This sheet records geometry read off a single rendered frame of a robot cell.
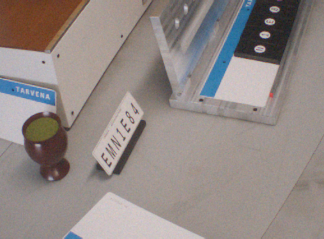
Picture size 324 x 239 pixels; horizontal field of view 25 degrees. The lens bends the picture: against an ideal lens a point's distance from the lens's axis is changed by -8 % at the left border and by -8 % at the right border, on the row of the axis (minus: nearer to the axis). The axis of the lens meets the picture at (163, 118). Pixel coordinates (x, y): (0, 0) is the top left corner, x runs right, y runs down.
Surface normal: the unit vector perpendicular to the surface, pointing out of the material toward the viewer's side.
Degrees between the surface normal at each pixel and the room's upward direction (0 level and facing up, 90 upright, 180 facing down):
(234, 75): 0
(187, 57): 83
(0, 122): 69
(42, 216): 0
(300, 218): 0
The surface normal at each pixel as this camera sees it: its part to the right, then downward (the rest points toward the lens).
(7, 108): -0.43, 0.36
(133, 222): -0.12, -0.72
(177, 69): 0.90, 0.07
